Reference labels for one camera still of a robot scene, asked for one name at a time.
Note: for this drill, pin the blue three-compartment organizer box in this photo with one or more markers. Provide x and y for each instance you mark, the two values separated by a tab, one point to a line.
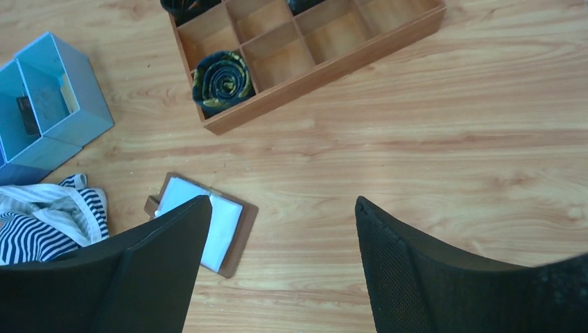
34	72

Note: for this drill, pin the blue white striped cloth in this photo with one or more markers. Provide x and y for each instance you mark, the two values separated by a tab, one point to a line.
44	221

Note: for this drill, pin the black rolled belt back left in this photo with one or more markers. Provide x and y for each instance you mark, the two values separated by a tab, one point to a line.
185	10

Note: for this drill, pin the black card in organizer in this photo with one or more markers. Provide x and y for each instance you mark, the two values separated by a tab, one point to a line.
28	117

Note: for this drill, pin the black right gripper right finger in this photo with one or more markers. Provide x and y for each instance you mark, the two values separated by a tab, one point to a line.
418	283

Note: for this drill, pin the brown leather card holder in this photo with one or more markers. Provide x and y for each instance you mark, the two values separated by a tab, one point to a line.
232	220

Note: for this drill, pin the black rolled belt front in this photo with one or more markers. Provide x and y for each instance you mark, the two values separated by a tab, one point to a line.
221	81

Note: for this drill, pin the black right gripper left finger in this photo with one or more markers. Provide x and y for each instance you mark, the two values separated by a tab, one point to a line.
140	280

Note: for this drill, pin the yellow card in organizer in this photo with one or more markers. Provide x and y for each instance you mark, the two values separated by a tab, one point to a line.
68	95

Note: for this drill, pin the black rolled belt centre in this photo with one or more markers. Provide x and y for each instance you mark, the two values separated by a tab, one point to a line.
299	6

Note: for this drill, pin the black rolled belt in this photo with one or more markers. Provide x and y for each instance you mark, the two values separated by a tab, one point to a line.
185	10
221	81
299	6

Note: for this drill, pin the wooden nine-compartment tray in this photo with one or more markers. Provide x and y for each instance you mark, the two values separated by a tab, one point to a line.
291	55

